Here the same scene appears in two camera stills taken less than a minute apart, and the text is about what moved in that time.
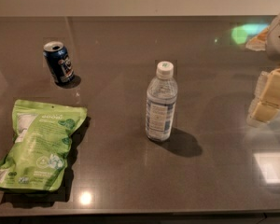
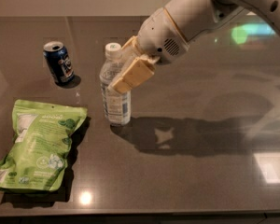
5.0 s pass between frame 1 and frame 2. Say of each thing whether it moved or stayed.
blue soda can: stayed
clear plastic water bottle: moved
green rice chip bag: stayed
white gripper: moved
